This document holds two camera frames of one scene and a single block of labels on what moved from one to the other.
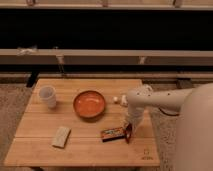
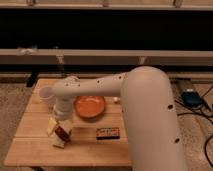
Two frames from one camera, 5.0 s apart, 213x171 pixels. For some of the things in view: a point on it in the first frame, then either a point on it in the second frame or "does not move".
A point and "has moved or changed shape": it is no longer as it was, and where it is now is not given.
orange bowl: [89, 104] does not move
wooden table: [76, 122] does not move
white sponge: [61, 136] does not move
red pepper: [128, 132] has moved or changed shape
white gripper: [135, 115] to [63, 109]
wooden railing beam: [106, 57] does not move
